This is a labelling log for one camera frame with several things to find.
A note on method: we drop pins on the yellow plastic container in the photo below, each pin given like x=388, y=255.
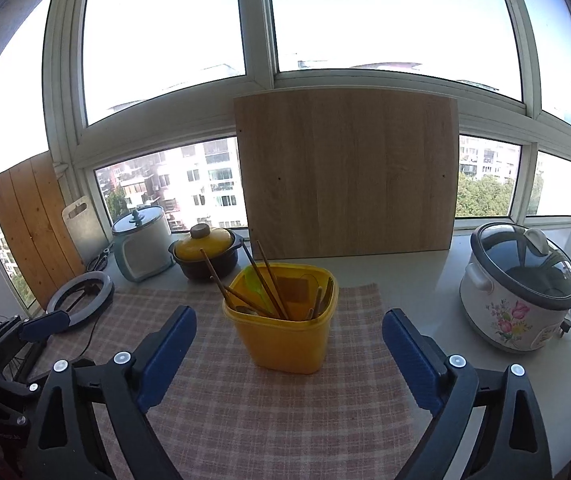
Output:
x=280, y=345

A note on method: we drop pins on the apartment buildings outside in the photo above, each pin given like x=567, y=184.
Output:
x=205, y=180

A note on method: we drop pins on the light wooden board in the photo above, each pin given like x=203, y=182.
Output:
x=345, y=175

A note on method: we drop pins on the white and blue electric pot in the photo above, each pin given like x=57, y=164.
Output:
x=145, y=255

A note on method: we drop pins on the wooden plank board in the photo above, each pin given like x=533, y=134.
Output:
x=30, y=225

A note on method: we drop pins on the pink checkered tablecloth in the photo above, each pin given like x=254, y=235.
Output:
x=265, y=410

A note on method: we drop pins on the green trees outside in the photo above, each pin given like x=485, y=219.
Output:
x=485, y=195

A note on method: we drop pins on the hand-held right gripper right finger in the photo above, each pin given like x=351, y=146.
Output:
x=410, y=360

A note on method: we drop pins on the yellow lidded black clay pot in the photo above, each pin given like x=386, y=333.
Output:
x=205, y=247

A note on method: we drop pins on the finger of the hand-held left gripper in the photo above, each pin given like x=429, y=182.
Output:
x=15, y=389
x=47, y=324

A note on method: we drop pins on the floral white rice cooker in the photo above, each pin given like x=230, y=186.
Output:
x=505, y=310

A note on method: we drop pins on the white cutting board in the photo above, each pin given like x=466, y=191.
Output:
x=85, y=235

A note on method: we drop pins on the black scissors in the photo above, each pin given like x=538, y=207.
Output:
x=99, y=259

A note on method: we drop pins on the white framed window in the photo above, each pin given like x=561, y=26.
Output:
x=260, y=35

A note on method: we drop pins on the green plastic spoon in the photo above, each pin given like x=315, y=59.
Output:
x=251, y=282

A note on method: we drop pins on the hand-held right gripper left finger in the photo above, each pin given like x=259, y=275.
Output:
x=165, y=360

